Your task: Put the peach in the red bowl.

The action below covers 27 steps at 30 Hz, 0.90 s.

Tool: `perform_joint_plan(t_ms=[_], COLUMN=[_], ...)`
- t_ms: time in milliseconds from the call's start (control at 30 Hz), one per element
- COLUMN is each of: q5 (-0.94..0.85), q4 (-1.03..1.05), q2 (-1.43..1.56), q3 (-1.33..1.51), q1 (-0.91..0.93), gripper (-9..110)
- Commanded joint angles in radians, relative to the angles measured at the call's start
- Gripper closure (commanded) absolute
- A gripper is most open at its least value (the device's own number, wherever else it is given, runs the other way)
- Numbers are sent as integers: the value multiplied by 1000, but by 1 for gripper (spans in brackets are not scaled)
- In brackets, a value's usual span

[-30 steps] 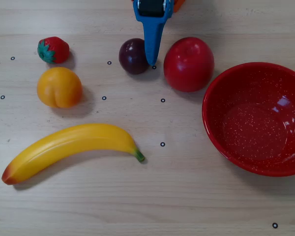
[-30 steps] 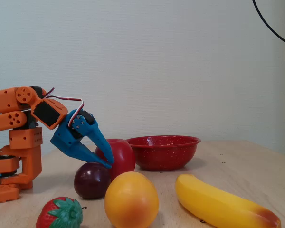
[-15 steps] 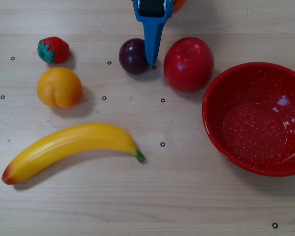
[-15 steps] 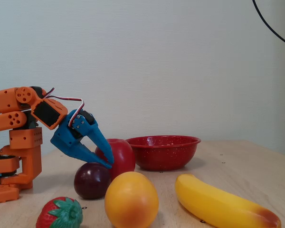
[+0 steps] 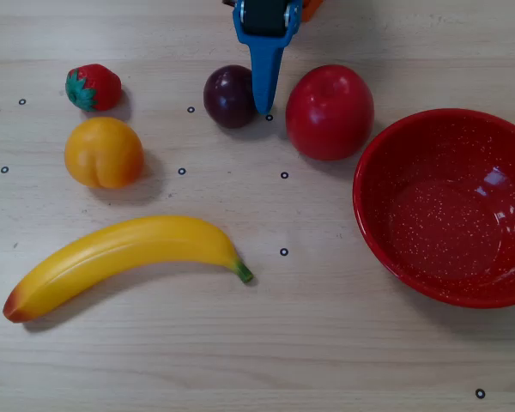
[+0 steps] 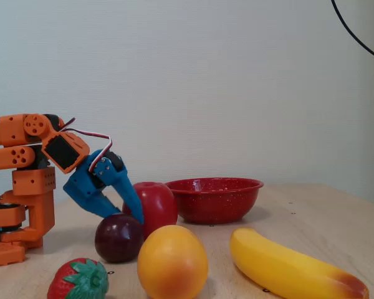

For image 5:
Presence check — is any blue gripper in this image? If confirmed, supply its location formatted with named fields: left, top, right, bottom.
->
left=233, top=0, right=304, bottom=117

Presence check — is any orange toy peach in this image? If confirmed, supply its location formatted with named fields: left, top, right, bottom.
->
left=64, top=116, right=146, bottom=191

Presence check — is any red speckled enamel bowl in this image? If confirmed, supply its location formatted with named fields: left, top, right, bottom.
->
left=352, top=107, right=515, bottom=310

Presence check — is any dark purple toy plum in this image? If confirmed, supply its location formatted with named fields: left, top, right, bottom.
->
left=203, top=64, right=258, bottom=130

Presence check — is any red toy apple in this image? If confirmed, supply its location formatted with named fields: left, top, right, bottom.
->
left=285, top=64, right=375, bottom=162

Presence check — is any red toy strawberry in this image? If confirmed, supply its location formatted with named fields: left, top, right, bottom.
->
left=64, top=63, right=123, bottom=113

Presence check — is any yellow toy banana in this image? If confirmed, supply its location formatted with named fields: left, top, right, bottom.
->
left=2, top=215, right=255, bottom=324

